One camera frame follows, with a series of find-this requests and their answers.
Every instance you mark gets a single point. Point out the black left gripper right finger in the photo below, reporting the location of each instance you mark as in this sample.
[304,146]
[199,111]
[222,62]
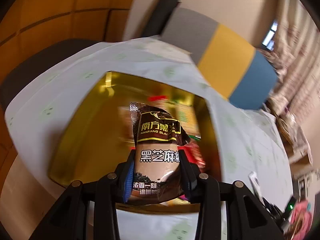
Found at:
[190,182]

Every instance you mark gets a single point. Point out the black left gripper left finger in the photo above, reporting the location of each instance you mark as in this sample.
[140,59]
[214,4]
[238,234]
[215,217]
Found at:
[125,173]

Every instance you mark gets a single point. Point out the brown sesame paste packet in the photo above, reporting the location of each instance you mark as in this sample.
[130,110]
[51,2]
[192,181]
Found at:
[157,135]

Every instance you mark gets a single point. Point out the white brown stick sachet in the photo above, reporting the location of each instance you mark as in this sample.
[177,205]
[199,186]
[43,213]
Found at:
[256,186]

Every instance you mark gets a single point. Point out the gold lined dark snack box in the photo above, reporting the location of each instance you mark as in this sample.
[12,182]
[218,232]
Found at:
[99,135]

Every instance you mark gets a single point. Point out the light blue patterned tablecloth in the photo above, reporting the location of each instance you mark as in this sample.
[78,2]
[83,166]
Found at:
[247,140]

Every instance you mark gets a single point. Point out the wooden side table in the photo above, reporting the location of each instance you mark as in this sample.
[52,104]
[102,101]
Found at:
[296,145]

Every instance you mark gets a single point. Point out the grey yellow blue chair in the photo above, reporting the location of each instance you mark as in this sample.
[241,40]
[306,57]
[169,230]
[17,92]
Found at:
[232,66]

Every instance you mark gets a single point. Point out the beige patterned curtain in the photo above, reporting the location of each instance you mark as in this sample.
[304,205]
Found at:
[295,57]

